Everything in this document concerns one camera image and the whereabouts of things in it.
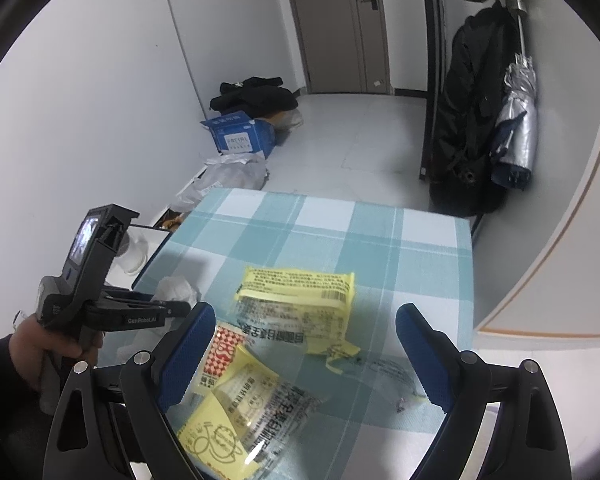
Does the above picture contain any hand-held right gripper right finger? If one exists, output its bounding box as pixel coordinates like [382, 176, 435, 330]
[395, 302, 573, 480]

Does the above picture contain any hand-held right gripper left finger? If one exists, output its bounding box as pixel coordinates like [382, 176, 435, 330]
[42, 301, 216, 480]

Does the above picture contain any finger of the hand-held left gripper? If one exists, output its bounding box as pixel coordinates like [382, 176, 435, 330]
[130, 301, 193, 317]
[104, 287, 168, 305]

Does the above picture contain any small white tissue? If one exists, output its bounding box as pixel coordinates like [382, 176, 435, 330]
[155, 275, 203, 307]

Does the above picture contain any red checked packet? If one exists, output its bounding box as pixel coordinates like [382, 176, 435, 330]
[195, 322, 248, 393]

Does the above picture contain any clear plastic wrapper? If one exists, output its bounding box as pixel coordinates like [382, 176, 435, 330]
[365, 355, 431, 411]

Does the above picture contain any yellow clear face-print wrapper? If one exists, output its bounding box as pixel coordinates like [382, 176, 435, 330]
[177, 345, 326, 480]

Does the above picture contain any yellow clear barcode wrapper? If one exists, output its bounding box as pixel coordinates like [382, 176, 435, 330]
[232, 266, 363, 373]

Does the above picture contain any person's left forearm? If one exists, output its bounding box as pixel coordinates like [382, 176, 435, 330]
[0, 340, 56, 480]

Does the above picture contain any person's left hand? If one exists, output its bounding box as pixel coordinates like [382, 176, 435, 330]
[7, 317, 103, 406]

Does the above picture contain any white cup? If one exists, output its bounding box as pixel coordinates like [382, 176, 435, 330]
[120, 240, 148, 273]

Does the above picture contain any checked teal tablecloth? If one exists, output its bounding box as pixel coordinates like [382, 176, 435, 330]
[97, 187, 476, 480]

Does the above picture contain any grey plastic bag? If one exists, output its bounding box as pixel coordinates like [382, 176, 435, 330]
[172, 152, 271, 211]

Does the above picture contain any blue cardboard box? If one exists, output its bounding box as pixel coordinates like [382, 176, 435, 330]
[201, 111, 278, 158]

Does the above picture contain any clear plastic bag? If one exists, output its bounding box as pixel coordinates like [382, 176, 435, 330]
[270, 107, 303, 143]

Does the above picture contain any white wardrobe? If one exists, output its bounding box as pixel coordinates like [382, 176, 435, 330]
[472, 0, 600, 346]

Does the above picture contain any black clothes pile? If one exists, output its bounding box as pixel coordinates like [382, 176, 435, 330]
[210, 76, 299, 120]

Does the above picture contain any black coat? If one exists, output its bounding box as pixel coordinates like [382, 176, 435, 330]
[427, 7, 518, 218]

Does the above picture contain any silver folded umbrella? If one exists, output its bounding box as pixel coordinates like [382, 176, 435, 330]
[490, 0, 538, 192]

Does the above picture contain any grey door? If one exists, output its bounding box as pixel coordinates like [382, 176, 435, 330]
[280, 0, 393, 95]

